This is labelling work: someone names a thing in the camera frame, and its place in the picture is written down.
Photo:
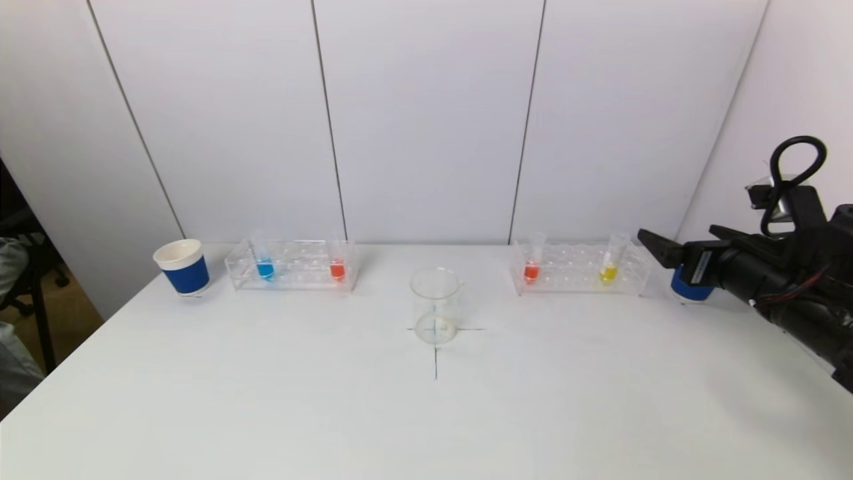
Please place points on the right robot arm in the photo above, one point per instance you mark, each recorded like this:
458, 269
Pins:
820, 326

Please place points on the blue and white paper cup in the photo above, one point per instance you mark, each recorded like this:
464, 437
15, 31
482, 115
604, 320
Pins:
690, 292
186, 274

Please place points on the clear acrylic test tube rack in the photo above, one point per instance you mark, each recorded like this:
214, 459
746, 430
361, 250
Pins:
300, 274
573, 274

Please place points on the test tube with yellow pigment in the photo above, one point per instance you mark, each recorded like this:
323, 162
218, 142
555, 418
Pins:
608, 273

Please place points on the test tube with red pigment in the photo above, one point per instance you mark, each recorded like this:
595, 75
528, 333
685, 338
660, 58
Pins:
531, 271
337, 269

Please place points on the clear glass beaker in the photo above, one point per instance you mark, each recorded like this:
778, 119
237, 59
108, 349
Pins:
436, 326

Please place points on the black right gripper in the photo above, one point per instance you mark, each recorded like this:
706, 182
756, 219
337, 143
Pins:
700, 264

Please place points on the person in grey trousers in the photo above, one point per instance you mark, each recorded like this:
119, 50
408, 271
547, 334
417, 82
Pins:
10, 263

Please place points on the test tube with blue pigment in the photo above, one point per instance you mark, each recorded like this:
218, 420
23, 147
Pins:
265, 268

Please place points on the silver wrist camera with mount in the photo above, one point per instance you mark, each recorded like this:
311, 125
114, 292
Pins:
803, 203

